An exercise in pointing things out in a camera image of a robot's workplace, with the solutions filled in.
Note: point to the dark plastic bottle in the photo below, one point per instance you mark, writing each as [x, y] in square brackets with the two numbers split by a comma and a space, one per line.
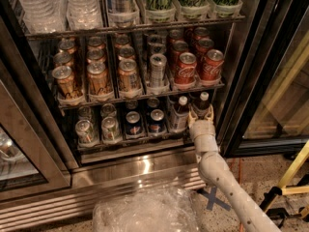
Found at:
[201, 106]
[179, 114]

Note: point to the open glass fridge door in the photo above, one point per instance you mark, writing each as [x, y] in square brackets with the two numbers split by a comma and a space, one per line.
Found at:
[38, 167]

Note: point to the front silver slim can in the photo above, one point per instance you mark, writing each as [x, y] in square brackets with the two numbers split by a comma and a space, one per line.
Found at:
[158, 65]

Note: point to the left water bottle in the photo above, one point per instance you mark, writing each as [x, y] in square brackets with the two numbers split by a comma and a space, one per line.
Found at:
[44, 16]

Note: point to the wire shelf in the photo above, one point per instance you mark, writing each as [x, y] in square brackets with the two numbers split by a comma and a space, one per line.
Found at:
[116, 96]
[134, 28]

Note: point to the red cola can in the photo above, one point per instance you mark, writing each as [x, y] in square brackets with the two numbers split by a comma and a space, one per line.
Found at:
[185, 68]
[212, 65]

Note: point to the front green can right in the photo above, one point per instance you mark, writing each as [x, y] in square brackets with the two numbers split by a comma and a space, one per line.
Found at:
[110, 128]

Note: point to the yellow black stand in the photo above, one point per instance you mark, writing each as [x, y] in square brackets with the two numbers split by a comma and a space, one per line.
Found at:
[283, 189]

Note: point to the upper wire shelf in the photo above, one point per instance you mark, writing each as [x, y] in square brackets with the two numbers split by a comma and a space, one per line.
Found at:
[134, 28]

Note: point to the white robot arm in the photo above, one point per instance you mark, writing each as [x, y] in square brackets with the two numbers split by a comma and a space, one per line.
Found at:
[213, 169]

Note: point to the front blue cola can right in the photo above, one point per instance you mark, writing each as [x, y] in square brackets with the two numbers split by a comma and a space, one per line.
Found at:
[156, 124]

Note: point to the middle wire shelf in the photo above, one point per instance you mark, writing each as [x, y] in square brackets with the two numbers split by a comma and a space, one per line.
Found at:
[116, 96]

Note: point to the front blue cola can left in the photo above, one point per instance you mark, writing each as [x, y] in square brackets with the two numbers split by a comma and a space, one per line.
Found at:
[133, 123]

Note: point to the blue tape cross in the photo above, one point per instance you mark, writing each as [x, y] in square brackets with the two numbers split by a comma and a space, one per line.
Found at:
[213, 199]

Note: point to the blue cola can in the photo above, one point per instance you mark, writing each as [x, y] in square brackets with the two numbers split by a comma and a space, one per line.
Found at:
[133, 123]
[156, 124]

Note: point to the front green can left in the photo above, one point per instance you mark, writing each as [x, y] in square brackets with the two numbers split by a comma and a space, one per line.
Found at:
[85, 131]

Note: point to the front orange can left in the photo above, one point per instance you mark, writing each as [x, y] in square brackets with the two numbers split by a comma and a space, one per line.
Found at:
[66, 82]

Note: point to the front orange can middle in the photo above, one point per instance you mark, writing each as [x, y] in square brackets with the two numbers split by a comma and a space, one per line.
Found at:
[98, 78]

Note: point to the orange can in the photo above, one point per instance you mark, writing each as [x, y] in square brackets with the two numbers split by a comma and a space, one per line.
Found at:
[98, 78]
[66, 82]
[129, 78]

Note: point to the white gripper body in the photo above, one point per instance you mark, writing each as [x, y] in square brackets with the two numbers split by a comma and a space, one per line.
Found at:
[202, 128]

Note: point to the right glass fridge door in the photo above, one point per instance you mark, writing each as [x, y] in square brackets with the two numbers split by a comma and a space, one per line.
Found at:
[268, 112]

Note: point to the right water bottle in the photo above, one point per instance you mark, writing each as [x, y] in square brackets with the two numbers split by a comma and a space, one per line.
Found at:
[84, 14]

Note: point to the front left red cola can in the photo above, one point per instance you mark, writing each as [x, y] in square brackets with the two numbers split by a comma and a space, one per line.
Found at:
[185, 68]

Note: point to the steel fridge vent grille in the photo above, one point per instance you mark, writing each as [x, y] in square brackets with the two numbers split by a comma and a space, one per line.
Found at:
[100, 185]

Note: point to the clear plastic bag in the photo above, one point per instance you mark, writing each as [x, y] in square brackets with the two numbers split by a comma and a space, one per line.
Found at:
[155, 210]

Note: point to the front right red cola can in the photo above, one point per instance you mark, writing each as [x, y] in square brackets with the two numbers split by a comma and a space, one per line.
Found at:
[212, 65]

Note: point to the water bottle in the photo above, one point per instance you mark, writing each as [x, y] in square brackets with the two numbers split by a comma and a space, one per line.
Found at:
[44, 16]
[84, 14]

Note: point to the front orange can right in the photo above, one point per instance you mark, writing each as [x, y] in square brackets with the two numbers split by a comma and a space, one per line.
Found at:
[129, 78]

